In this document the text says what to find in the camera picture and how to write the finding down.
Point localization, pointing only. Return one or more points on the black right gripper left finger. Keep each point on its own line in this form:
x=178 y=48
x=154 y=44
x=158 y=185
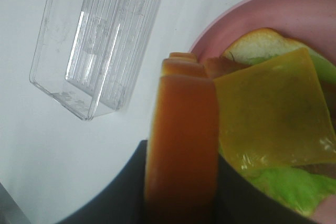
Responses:
x=122 y=200

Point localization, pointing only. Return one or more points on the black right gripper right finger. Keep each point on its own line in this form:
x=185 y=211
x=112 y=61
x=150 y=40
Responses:
x=237 y=201

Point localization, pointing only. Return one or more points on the green lettuce leaf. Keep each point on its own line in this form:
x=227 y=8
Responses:
x=297 y=190

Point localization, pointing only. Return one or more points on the yellow cheese slice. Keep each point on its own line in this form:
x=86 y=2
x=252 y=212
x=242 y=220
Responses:
x=274 y=114

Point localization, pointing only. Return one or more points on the pink bacon strip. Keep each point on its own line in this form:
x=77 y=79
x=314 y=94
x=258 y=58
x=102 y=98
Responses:
x=323 y=169

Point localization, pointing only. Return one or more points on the white bread slice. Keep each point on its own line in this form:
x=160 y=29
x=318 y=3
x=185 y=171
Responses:
x=260 y=45

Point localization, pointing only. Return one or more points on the brown bacon strip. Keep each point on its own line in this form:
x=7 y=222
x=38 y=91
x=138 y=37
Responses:
x=216 y=67

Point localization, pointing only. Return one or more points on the clear plastic left tray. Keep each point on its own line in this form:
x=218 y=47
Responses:
x=89 y=52

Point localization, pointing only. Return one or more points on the pink round plate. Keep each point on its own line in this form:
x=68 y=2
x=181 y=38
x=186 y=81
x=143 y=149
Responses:
x=312 y=21

